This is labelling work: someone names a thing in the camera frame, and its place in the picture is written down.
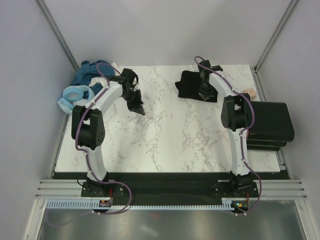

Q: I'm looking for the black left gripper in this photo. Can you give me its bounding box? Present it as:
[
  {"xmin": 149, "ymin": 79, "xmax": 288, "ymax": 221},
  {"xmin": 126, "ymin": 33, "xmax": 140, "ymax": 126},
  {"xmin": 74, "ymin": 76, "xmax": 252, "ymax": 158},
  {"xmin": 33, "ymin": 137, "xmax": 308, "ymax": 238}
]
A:
[{"xmin": 120, "ymin": 89, "xmax": 145, "ymax": 117}]

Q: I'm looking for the black t shirt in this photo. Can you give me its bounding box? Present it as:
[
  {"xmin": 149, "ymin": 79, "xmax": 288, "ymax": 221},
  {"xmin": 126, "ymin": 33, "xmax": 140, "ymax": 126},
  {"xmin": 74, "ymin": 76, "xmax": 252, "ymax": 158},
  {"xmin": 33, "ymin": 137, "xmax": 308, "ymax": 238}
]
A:
[{"xmin": 175, "ymin": 70, "xmax": 218, "ymax": 103}]

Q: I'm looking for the blue t shirt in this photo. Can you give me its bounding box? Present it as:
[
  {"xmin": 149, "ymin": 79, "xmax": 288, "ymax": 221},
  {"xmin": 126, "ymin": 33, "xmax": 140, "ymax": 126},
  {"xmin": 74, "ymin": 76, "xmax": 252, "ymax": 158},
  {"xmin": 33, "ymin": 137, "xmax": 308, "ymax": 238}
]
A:
[{"xmin": 71, "ymin": 60, "xmax": 115, "ymax": 86}]

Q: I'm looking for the black and pink drawer box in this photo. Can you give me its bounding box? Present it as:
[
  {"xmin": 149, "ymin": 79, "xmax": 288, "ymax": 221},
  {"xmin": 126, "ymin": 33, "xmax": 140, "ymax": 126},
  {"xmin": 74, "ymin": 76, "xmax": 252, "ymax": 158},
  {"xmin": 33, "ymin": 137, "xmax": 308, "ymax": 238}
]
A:
[{"xmin": 246, "ymin": 101, "xmax": 295, "ymax": 152}]

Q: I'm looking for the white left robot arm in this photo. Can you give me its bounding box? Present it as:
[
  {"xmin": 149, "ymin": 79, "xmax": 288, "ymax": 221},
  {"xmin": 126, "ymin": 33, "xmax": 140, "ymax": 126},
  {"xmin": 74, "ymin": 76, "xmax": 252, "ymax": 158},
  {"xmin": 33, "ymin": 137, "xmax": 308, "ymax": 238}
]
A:
[{"xmin": 71, "ymin": 73, "xmax": 146, "ymax": 197}]

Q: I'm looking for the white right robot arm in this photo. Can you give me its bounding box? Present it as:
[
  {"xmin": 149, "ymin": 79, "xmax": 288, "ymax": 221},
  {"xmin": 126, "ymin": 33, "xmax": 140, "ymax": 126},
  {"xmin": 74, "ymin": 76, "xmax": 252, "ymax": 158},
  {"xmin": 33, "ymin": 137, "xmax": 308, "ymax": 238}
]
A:
[{"xmin": 199, "ymin": 70, "xmax": 255, "ymax": 176}]

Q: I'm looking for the white t shirt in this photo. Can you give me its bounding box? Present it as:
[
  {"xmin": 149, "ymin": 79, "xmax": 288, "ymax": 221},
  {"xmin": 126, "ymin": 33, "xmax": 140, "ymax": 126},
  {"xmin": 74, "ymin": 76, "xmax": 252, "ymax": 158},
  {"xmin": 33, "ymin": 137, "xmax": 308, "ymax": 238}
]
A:
[{"xmin": 89, "ymin": 61, "xmax": 141, "ymax": 91}]

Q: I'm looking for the pink foam cube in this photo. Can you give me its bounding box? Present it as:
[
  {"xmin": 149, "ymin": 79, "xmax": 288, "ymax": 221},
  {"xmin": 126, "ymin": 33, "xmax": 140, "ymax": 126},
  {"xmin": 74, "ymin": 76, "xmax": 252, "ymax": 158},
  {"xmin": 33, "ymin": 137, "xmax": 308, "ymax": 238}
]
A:
[{"xmin": 243, "ymin": 88, "xmax": 258, "ymax": 100}]

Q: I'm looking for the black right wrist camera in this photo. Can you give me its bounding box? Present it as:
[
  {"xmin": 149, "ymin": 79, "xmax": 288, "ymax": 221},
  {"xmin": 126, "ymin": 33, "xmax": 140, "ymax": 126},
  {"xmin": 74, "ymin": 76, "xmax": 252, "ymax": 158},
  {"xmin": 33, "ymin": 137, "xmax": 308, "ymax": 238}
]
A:
[{"xmin": 198, "ymin": 60, "xmax": 224, "ymax": 73}]

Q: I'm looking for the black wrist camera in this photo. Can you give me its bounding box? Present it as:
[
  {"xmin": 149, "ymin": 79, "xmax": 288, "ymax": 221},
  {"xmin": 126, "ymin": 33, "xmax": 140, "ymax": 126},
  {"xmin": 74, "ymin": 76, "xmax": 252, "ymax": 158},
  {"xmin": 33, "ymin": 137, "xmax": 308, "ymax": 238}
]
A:
[
  {"xmin": 120, "ymin": 68, "xmax": 139, "ymax": 88},
  {"xmin": 198, "ymin": 60, "xmax": 224, "ymax": 73}
]

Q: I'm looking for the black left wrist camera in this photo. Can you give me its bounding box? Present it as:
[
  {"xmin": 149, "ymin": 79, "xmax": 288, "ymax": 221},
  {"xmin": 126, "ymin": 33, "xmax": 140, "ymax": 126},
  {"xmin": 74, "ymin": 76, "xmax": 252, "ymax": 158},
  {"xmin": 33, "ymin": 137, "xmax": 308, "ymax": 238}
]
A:
[{"xmin": 120, "ymin": 68, "xmax": 139, "ymax": 88}]

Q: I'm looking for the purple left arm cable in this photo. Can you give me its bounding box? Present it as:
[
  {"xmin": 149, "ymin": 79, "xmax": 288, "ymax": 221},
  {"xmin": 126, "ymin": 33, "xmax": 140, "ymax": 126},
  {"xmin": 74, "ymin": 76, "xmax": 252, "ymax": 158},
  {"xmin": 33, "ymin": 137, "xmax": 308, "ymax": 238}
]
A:
[{"xmin": 46, "ymin": 62, "xmax": 133, "ymax": 227}]

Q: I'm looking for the light blue ring toy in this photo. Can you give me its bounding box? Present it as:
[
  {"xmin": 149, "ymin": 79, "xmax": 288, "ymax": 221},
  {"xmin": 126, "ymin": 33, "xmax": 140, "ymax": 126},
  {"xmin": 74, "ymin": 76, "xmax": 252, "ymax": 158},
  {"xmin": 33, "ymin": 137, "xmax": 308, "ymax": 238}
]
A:
[{"xmin": 57, "ymin": 85, "xmax": 95, "ymax": 115}]

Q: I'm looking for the white slotted cable duct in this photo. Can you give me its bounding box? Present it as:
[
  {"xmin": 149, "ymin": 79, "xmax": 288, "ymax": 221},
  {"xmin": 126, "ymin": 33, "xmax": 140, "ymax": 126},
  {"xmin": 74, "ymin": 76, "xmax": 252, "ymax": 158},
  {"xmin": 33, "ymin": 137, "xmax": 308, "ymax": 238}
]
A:
[{"xmin": 46, "ymin": 199, "xmax": 249, "ymax": 210}]

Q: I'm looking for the aluminium frame rail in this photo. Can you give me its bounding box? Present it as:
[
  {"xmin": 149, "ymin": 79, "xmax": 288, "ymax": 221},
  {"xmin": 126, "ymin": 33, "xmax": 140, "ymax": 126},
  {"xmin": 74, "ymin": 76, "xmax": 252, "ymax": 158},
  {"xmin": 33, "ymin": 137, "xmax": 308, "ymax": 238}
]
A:
[{"xmin": 36, "ymin": 179, "xmax": 307, "ymax": 200}]

